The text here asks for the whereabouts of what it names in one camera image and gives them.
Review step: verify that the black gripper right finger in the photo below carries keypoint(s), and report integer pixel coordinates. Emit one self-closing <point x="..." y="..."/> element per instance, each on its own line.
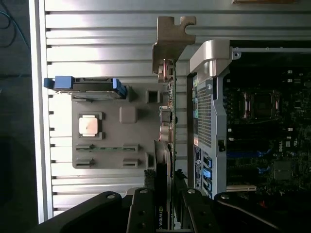
<point x="196" y="213"/>

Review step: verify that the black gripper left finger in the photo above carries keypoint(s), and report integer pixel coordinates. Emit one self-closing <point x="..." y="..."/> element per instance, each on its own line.
<point x="143" y="211"/>

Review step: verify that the CPU socket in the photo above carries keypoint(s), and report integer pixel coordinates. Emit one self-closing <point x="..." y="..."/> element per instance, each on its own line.
<point x="260" y="104"/>

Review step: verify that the green RAM stick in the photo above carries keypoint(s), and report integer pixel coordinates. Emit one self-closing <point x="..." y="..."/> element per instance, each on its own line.
<point x="107" y="148"/>

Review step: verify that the blue expansion slot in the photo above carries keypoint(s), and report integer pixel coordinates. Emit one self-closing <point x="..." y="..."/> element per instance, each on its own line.
<point x="243" y="153"/>

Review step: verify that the hard disk with blue bracket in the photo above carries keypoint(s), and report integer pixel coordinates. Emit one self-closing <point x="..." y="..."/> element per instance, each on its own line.
<point x="92" y="86"/>

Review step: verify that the grey parts rack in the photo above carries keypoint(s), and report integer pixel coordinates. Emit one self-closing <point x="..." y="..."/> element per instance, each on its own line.
<point x="114" y="155"/>

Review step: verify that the silver CPU chip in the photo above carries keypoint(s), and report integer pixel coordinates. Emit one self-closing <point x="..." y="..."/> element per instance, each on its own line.
<point x="88" y="125"/>

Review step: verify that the green motherboard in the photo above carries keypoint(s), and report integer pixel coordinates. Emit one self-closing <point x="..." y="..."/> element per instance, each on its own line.
<point x="286" y="145"/>

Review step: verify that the black open PC case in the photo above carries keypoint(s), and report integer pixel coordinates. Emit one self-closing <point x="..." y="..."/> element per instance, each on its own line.
<point x="206" y="116"/>

